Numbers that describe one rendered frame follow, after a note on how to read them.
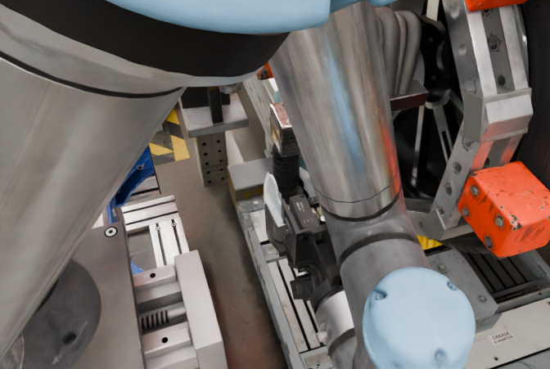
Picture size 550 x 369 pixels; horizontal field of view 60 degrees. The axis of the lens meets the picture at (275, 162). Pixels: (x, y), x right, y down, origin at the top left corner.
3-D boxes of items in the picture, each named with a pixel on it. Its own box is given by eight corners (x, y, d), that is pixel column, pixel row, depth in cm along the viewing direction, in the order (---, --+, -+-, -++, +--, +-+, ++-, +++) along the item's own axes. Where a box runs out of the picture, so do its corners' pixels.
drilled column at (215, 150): (230, 182, 178) (221, 89, 148) (203, 187, 176) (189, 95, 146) (223, 163, 185) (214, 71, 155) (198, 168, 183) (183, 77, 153)
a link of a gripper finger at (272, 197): (269, 148, 62) (304, 196, 56) (269, 179, 67) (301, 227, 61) (247, 155, 61) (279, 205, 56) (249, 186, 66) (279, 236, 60)
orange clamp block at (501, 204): (502, 194, 66) (547, 246, 60) (452, 208, 64) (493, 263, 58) (520, 158, 61) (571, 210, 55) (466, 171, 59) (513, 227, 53)
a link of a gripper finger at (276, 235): (287, 194, 62) (320, 244, 57) (286, 203, 64) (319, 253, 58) (254, 206, 61) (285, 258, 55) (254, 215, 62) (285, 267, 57)
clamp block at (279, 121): (349, 144, 61) (354, 111, 57) (281, 159, 59) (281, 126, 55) (334, 119, 64) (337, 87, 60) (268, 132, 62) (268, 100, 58)
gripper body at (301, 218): (339, 180, 56) (385, 264, 48) (332, 225, 62) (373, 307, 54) (276, 195, 54) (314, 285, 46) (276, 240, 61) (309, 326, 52)
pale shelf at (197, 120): (248, 127, 136) (248, 119, 134) (189, 139, 132) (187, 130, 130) (215, 48, 165) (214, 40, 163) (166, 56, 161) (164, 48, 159)
